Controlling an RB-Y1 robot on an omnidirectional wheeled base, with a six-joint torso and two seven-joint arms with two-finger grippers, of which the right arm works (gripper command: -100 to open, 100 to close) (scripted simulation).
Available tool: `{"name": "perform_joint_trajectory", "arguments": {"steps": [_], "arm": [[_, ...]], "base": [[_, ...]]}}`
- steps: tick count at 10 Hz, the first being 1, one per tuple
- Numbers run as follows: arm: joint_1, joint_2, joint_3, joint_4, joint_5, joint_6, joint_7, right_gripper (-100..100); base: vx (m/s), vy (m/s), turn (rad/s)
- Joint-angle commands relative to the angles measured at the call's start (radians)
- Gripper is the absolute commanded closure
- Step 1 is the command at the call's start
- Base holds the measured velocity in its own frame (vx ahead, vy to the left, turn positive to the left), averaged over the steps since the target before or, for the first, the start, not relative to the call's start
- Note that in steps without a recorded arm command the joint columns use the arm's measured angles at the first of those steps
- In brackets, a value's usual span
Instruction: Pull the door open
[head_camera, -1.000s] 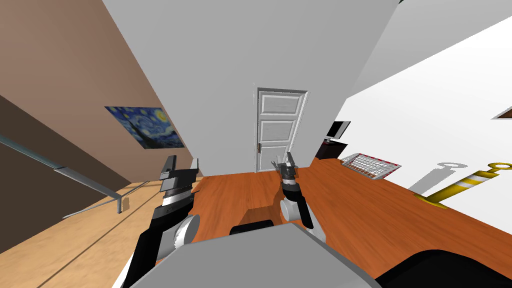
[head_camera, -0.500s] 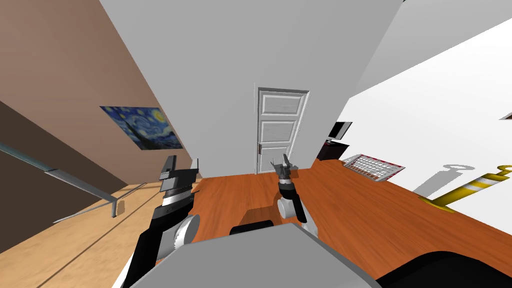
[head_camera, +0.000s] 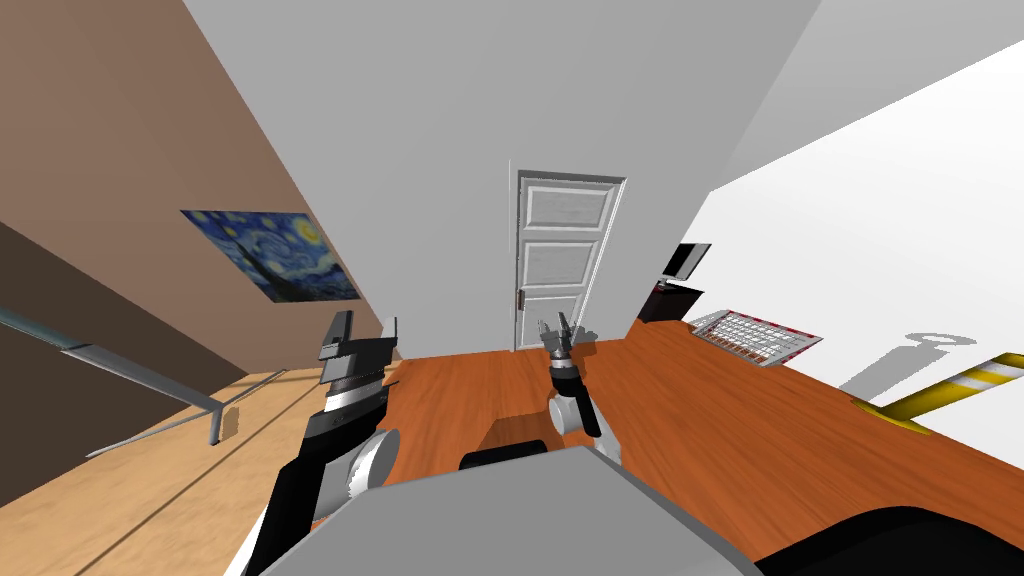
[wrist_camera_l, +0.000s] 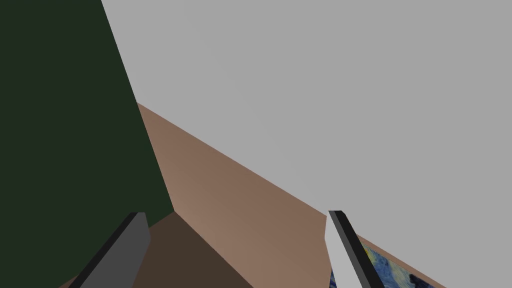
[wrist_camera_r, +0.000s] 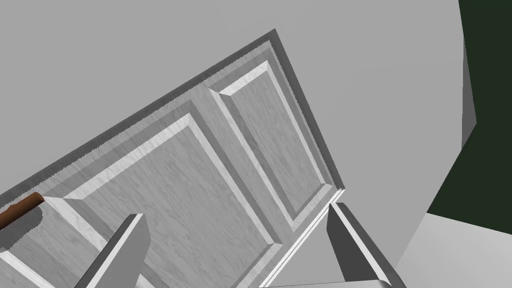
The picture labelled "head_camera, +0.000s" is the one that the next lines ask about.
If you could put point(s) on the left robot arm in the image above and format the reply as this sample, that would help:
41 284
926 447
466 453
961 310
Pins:
336 436

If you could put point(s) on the grey metal frame table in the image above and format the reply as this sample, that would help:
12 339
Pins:
136 374

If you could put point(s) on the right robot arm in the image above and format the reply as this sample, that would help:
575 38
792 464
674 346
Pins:
573 400

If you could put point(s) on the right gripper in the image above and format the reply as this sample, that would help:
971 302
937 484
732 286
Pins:
562 357

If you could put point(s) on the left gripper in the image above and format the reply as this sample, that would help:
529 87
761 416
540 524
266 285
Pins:
360 357

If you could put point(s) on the black monitor on dark stand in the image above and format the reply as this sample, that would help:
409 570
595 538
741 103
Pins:
676 280

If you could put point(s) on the blue starry night painting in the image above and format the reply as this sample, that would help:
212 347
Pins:
276 256

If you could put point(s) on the white panelled door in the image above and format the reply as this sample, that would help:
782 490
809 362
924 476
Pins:
564 256

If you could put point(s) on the yellow and white pole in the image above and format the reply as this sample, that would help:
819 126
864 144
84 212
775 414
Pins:
952 388

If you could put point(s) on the white grid rack red edge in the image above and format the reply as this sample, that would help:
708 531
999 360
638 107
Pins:
756 336

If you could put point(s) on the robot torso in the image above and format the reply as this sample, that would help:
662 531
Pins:
520 520

